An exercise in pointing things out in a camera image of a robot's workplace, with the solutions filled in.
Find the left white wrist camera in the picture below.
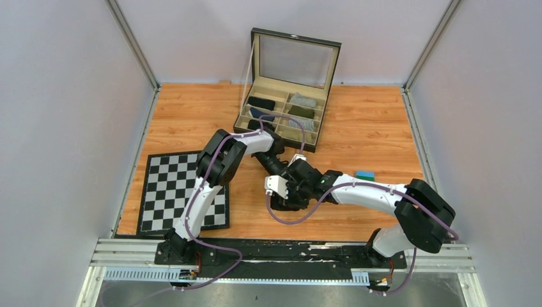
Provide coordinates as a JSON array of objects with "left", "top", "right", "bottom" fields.
[{"left": 290, "top": 153, "right": 306, "bottom": 164}]

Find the black underwear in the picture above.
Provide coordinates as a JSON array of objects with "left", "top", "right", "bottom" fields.
[{"left": 270, "top": 193, "right": 309, "bottom": 211}]

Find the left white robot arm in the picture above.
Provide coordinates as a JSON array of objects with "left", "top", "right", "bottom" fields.
[{"left": 155, "top": 127, "right": 323, "bottom": 264}]

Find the aluminium frame rail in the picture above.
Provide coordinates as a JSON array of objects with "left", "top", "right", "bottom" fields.
[{"left": 77, "top": 238, "right": 486, "bottom": 306}]

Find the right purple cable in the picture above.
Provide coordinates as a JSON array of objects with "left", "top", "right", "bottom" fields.
[{"left": 265, "top": 181, "right": 460, "bottom": 296}]

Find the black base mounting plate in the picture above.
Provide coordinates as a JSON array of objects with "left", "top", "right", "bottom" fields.
[{"left": 154, "top": 238, "right": 408, "bottom": 281}]

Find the striped rolled cloth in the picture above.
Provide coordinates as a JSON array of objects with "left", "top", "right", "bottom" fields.
[{"left": 288, "top": 116, "right": 316, "bottom": 132}]

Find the black rolled cloth bottom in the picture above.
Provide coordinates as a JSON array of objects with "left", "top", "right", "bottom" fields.
[{"left": 247, "top": 120, "right": 262, "bottom": 130}]

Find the purple cable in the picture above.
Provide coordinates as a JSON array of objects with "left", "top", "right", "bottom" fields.
[
  {"left": 100, "top": 113, "right": 307, "bottom": 306},
  {"left": 265, "top": 181, "right": 460, "bottom": 296}
]

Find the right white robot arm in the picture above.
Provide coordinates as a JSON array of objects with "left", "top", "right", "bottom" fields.
[{"left": 270, "top": 170, "right": 456, "bottom": 267}]

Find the black rolled cloth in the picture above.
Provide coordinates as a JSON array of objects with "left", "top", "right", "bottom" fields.
[
  {"left": 247, "top": 96, "right": 275, "bottom": 111},
  {"left": 247, "top": 120, "right": 262, "bottom": 130}
]

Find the black rolled cloth top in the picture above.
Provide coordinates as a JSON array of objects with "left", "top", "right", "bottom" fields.
[{"left": 247, "top": 96, "right": 275, "bottom": 111}]

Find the grey rolled cloth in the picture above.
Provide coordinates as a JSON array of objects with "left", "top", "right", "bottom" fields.
[{"left": 289, "top": 93, "right": 317, "bottom": 108}]

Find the olive green rolled cloth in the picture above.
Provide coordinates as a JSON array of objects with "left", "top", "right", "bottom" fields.
[{"left": 288, "top": 105, "right": 315, "bottom": 119}]

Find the navy rolled cloth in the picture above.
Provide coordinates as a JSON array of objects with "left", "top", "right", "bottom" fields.
[{"left": 248, "top": 107, "right": 275, "bottom": 122}]

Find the black white checkerboard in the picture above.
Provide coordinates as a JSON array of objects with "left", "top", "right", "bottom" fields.
[{"left": 136, "top": 150, "right": 231, "bottom": 237}]

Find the black compartment storage box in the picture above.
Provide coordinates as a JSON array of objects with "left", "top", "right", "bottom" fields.
[{"left": 233, "top": 28, "right": 342, "bottom": 152}]

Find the blue green brick stack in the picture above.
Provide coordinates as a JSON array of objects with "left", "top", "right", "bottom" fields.
[{"left": 355, "top": 171, "right": 375, "bottom": 182}]

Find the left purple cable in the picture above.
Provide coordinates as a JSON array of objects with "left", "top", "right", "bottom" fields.
[{"left": 100, "top": 113, "right": 307, "bottom": 306}]

